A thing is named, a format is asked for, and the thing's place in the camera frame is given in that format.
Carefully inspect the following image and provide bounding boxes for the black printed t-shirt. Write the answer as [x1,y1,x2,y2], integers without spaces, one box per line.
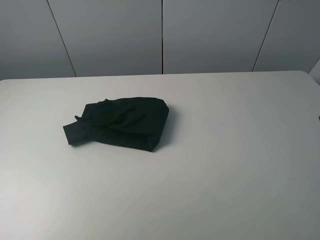
[63,97,170,152]

